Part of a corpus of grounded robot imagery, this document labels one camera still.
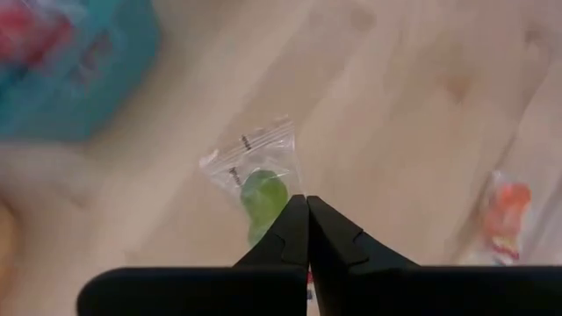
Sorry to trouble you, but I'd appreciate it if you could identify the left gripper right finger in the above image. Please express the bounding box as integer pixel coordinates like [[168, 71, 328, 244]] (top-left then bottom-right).
[[306, 195, 562, 316]]

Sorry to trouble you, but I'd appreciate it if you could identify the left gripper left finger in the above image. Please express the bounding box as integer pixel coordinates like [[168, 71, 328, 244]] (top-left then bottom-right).
[[76, 194, 310, 316]]

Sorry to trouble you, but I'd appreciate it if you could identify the clear wrapper green candy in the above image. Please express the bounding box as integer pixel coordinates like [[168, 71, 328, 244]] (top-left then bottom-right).
[[198, 114, 304, 248]]

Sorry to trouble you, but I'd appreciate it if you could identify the teal plastic basket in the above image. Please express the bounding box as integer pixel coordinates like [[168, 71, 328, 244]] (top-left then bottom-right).
[[0, 0, 162, 142]]

